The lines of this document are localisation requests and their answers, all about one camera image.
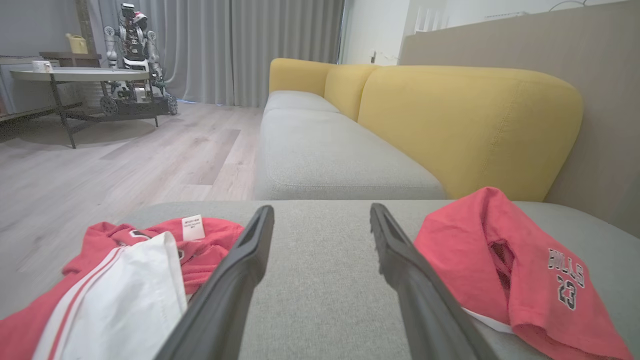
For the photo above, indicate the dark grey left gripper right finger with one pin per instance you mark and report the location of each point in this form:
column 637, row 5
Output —
column 420, row 300

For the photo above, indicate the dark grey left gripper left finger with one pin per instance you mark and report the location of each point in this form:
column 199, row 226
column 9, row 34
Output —
column 225, row 290

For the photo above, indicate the white box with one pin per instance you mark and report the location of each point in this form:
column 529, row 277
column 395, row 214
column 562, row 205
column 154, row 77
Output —
column 42, row 66

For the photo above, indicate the grey sofa seat cushion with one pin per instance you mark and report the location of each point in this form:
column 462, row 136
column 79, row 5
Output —
column 295, row 100
column 325, row 160

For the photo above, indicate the red jersey with white sleeves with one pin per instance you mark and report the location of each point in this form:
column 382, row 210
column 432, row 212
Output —
column 210, row 255

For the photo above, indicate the large grey sofa chaise cushion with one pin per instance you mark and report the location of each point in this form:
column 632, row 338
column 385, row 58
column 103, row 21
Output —
column 325, row 280

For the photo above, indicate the yellow sofa end backrest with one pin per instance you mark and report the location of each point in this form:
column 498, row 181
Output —
column 295, row 75

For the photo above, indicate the round grey table black legs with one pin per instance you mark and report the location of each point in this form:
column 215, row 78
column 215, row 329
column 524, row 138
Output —
column 80, row 75

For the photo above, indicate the grey curtain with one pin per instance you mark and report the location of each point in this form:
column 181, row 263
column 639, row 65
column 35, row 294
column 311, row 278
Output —
column 225, row 50

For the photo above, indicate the wheeled humanoid robot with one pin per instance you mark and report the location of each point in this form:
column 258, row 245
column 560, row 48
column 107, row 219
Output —
column 135, row 50

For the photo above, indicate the dark wooden cabinet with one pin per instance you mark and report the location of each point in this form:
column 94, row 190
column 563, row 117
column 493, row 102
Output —
column 75, row 60

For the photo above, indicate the yellow watering can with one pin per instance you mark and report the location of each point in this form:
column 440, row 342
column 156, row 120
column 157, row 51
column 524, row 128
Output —
column 77, row 45

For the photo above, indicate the large yellow sofa backrest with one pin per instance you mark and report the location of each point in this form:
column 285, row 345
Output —
column 465, row 125

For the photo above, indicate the red shorts with white stripe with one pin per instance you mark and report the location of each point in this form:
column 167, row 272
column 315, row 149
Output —
column 460, row 240

